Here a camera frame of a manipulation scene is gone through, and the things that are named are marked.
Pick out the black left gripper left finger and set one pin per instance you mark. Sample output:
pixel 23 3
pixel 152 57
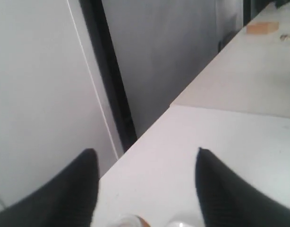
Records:
pixel 67 200

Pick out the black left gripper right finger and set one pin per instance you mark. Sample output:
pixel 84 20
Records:
pixel 226 200

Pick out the soy sauce bottle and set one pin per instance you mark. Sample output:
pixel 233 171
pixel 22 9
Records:
pixel 129 220

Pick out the wooden block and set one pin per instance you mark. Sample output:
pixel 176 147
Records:
pixel 262 28

